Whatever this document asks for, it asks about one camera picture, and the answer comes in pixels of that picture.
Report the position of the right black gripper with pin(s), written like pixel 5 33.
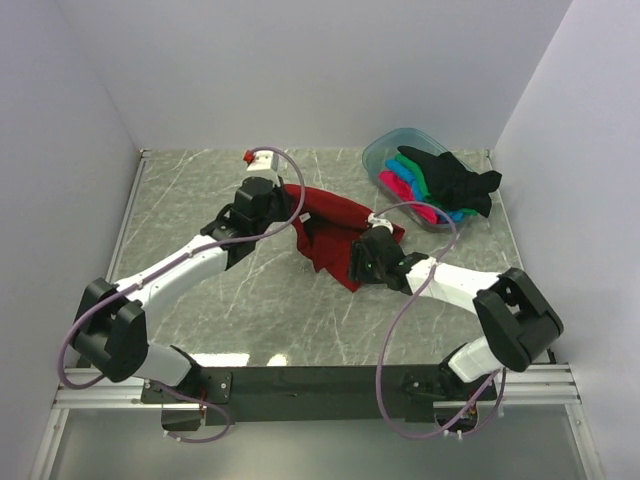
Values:
pixel 357 257

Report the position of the pink t shirt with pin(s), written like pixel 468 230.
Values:
pixel 407 192

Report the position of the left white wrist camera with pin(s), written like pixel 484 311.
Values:
pixel 262 164

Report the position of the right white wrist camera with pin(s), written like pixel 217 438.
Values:
pixel 375 220

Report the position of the blue t shirt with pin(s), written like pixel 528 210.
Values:
pixel 406 180

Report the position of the green t shirt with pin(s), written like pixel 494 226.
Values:
pixel 441 181

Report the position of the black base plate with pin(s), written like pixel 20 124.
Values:
pixel 293 393

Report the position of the red t shirt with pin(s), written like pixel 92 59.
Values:
pixel 327 226

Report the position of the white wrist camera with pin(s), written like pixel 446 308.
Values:
pixel 262 164
pixel 375 220

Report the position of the black t shirt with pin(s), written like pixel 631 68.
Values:
pixel 451 184

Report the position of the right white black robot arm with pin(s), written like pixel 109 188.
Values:
pixel 518 323

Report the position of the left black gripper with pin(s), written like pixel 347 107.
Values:
pixel 286 201

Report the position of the clear plastic bin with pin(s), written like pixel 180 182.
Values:
pixel 375 155

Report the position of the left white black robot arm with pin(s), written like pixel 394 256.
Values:
pixel 111 328

